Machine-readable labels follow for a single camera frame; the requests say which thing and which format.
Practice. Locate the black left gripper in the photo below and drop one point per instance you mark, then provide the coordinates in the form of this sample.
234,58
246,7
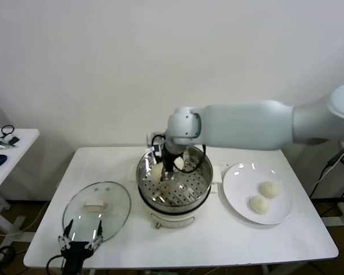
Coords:
74,253

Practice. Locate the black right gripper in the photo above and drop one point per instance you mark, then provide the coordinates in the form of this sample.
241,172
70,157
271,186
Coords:
169,160

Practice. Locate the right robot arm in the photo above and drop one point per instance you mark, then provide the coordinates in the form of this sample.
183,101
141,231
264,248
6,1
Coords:
246,126

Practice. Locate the stainless steel steamer basket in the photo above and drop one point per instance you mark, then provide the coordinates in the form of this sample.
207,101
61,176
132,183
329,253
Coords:
189,186

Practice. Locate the cream electric cooker base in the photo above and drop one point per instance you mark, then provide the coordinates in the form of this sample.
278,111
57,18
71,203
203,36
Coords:
172,220

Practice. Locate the white round plate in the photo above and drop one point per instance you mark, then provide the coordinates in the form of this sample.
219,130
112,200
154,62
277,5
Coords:
240,177

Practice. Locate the white side table with mouse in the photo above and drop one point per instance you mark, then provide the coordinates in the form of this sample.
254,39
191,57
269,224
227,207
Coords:
23,143

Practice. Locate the small black tag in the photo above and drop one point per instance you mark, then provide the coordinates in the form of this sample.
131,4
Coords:
13,140

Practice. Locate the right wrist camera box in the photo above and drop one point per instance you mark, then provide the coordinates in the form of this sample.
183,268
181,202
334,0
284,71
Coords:
156,143

